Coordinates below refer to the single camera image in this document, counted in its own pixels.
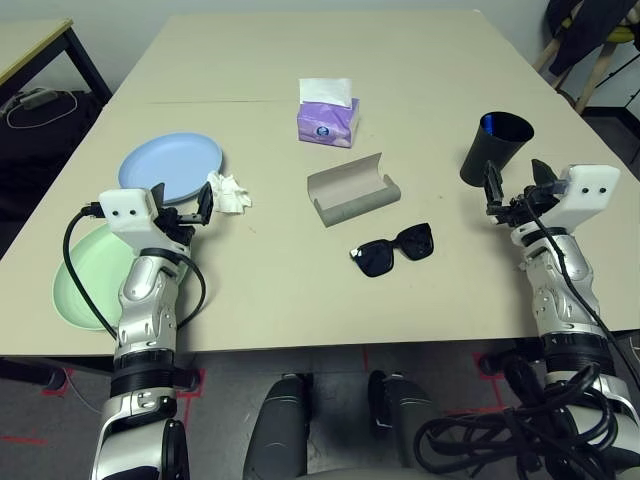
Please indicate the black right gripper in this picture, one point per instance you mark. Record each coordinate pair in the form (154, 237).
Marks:
(520, 210)

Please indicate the light blue plate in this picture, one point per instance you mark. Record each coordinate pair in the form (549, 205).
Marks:
(165, 162)

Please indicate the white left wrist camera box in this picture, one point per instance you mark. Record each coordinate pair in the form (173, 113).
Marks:
(125, 212)

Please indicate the black sunglasses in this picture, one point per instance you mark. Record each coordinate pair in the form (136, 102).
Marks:
(380, 257)

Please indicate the wooden side table black frame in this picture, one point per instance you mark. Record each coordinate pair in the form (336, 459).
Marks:
(30, 45)

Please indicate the white tissue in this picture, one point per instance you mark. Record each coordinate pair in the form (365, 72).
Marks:
(230, 195)

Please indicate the light green plate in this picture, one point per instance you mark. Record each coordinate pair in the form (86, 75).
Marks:
(95, 280)

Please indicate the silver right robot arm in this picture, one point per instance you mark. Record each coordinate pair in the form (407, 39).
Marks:
(565, 310)

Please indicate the grey power adapter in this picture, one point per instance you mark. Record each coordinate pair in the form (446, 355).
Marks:
(40, 99)

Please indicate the black cup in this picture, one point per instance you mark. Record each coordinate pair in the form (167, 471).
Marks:
(482, 157)

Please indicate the purple tissue pack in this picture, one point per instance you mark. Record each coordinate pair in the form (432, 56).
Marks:
(325, 120)

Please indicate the grey robot leg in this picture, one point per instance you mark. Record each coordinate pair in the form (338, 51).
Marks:
(405, 415)
(275, 430)

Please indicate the wooden chair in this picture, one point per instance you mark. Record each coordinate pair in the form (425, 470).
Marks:
(595, 75)

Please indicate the black jacket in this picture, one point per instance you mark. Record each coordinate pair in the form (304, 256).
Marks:
(580, 35)

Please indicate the grey glasses case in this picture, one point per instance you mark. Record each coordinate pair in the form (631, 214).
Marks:
(345, 197)

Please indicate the grey robot right leg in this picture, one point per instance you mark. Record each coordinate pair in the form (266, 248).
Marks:
(405, 415)

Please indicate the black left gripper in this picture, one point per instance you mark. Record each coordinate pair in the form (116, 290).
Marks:
(175, 225)

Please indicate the blue marker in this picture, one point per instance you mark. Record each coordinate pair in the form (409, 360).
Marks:
(491, 125)

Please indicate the grey robot left leg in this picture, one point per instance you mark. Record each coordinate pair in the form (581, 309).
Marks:
(275, 430)

